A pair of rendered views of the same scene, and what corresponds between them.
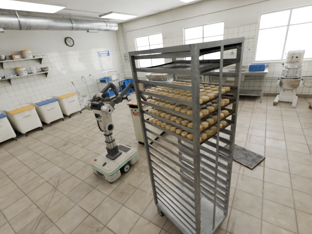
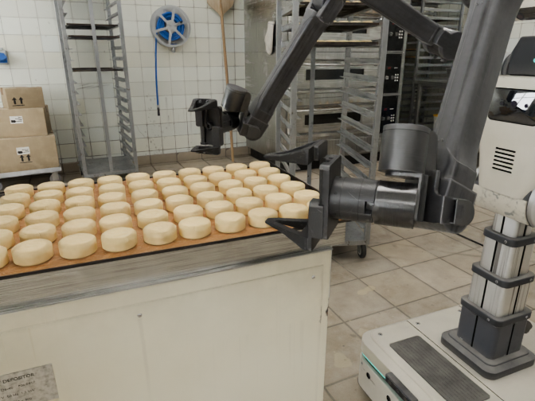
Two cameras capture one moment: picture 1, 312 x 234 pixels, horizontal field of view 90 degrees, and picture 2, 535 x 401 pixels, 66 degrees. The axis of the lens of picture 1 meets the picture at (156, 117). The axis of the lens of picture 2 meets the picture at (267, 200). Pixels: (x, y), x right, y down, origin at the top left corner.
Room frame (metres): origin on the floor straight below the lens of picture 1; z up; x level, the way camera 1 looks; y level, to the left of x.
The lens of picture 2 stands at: (3.53, 0.71, 1.17)
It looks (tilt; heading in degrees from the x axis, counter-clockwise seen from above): 19 degrees down; 209
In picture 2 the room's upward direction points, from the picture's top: straight up
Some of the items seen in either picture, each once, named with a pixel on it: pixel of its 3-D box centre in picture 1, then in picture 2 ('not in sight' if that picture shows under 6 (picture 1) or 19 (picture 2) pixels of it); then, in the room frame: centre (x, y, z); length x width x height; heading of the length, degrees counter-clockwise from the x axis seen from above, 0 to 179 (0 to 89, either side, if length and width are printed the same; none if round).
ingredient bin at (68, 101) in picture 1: (68, 104); not in sight; (5.35, 2.98, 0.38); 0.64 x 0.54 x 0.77; 51
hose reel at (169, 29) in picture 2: not in sight; (172, 62); (-0.02, -2.45, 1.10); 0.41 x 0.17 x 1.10; 144
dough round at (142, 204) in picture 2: not in sight; (148, 207); (3.02, 0.18, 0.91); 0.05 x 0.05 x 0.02
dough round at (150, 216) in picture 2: not in sight; (153, 219); (3.06, 0.23, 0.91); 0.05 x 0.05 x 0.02
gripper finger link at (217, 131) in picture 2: not in sight; (202, 142); (2.70, 0.06, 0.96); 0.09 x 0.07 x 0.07; 7
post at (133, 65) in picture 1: (146, 144); (379, 95); (1.30, 0.13, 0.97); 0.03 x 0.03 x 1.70; 35
